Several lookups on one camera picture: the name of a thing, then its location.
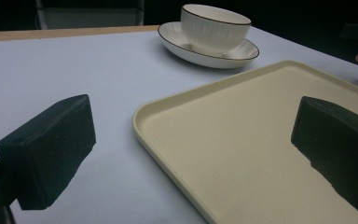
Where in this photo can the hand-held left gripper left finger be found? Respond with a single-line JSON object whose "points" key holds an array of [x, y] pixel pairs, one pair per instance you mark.
{"points": [[46, 146]]}

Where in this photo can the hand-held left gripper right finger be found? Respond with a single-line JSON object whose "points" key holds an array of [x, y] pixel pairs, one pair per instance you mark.
{"points": [[338, 146]]}

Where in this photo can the cream plastic tray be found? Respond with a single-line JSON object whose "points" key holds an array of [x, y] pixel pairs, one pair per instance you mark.
{"points": [[245, 149]]}

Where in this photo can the white ribbed cup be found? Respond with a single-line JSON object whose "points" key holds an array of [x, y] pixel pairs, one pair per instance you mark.
{"points": [[214, 31]]}

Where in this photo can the white ribbed saucer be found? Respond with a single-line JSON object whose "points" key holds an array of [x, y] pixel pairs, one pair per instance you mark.
{"points": [[180, 40]]}

